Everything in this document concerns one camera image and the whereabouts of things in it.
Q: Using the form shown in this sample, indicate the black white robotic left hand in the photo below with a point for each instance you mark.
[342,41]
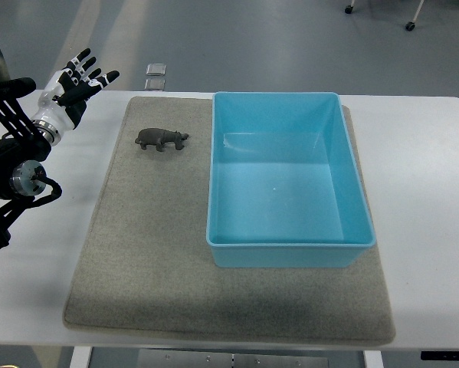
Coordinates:
[64,99]

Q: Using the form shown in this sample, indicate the left caster wheel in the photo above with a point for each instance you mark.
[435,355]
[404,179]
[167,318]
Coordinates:
[349,8]

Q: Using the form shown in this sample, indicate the black table control panel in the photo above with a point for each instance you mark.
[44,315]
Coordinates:
[444,355]

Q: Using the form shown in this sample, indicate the brown toy hippo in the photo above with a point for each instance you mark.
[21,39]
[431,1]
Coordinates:
[158,138]

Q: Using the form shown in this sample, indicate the grey felt mat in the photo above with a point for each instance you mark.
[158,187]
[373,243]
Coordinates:
[147,270]

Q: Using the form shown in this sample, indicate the upper floor outlet cover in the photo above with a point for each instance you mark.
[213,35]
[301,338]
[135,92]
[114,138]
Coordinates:
[156,69]

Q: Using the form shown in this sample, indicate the metal table frame plate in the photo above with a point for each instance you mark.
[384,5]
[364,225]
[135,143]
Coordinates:
[178,358]

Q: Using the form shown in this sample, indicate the right caster wheel with leg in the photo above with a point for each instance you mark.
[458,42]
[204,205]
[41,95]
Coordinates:
[410,25]

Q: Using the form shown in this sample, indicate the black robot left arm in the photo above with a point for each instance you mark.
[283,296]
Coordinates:
[24,183]

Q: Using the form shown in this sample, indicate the blue plastic box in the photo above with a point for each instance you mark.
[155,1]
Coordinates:
[284,186]

